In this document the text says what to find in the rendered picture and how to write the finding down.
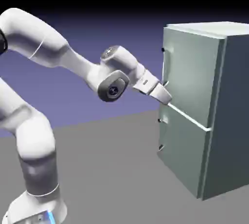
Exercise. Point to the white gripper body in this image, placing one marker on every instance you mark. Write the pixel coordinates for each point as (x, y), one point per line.
(160, 93)

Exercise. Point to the grey-green cabinet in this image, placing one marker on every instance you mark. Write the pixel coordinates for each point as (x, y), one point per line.
(223, 111)

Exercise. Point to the short grey-green cabinet door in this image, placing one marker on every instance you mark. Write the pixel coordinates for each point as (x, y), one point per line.
(182, 150)

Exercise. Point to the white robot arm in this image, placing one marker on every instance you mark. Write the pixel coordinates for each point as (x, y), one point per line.
(48, 46)

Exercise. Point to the tall grey-green cabinet door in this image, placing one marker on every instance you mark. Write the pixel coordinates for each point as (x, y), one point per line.
(191, 76)

